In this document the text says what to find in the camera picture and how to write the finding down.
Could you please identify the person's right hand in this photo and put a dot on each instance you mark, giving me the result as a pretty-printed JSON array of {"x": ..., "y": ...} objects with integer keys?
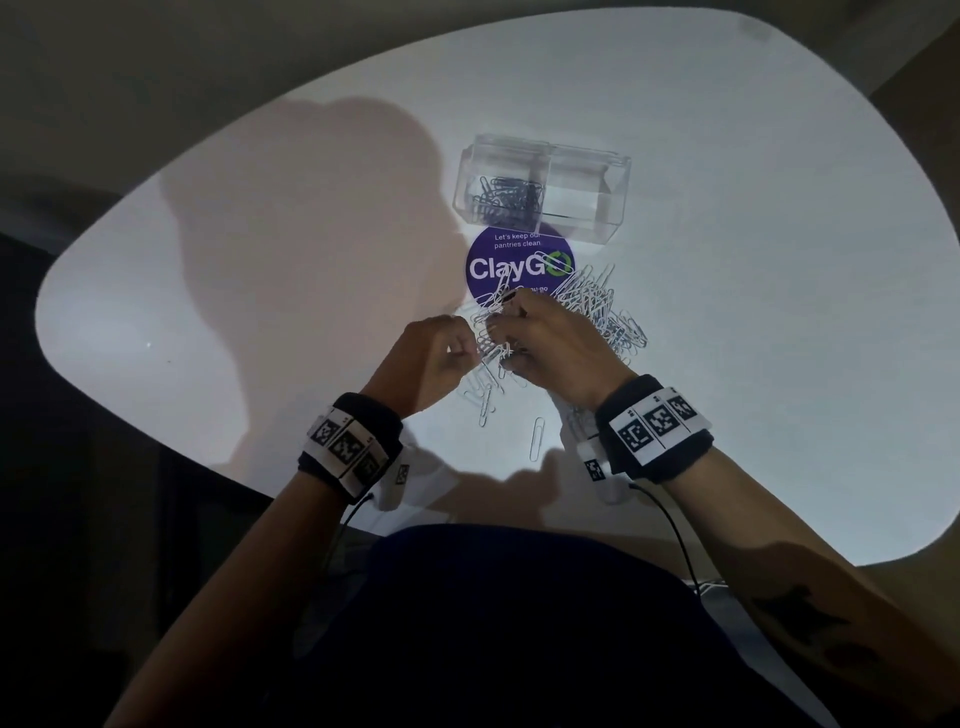
[{"x": 562, "y": 349}]

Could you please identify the person's left hand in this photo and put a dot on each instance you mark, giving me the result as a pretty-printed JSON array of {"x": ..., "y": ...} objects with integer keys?
[{"x": 424, "y": 364}]

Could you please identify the pile of mixed paper clips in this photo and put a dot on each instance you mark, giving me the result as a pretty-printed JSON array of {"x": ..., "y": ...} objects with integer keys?
[{"x": 592, "y": 307}]

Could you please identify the clear plastic two-compartment box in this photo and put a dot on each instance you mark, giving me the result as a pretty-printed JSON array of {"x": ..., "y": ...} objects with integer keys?
[{"x": 577, "y": 187}]

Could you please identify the cluster of sorted blue clips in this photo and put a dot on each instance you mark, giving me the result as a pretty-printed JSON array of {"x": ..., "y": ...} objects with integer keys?
[{"x": 506, "y": 196}]

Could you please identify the person's left forearm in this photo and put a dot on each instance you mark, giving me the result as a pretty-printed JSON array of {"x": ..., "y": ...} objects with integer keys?
[{"x": 225, "y": 607}]

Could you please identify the person's right forearm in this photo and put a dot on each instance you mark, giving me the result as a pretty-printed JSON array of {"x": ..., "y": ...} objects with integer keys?
[{"x": 810, "y": 570}]

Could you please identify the person's dark blue clothing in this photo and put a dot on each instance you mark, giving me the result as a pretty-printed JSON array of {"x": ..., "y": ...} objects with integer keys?
[{"x": 540, "y": 637}]

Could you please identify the black left wristband with markers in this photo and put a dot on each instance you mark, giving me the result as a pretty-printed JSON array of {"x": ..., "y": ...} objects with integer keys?
[{"x": 349, "y": 446}]

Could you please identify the black wristband with markers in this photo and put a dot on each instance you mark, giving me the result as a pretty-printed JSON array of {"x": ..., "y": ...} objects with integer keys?
[
  {"x": 349, "y": 446},
  {"x": 652, "y": 427}
]

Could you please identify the round purple sticker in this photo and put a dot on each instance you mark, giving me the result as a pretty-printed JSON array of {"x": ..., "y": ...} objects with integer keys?
[{"x": 495, "y": 259}]

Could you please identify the black right wristband with markers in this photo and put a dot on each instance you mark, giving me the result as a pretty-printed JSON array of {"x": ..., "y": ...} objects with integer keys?
[{"x": 652, "y": 427}]

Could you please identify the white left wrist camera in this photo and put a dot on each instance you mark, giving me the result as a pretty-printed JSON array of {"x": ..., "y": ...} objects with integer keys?
[{"x": 397, "y": 476}]

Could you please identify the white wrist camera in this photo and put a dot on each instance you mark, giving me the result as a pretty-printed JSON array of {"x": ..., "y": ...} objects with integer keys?
[
  {"x": 596, "y": 469},
  {"x": 397, "y": 476}
]

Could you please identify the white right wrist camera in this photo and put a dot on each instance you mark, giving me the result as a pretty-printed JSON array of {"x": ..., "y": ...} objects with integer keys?
[{"x": 596, "y": 469}]

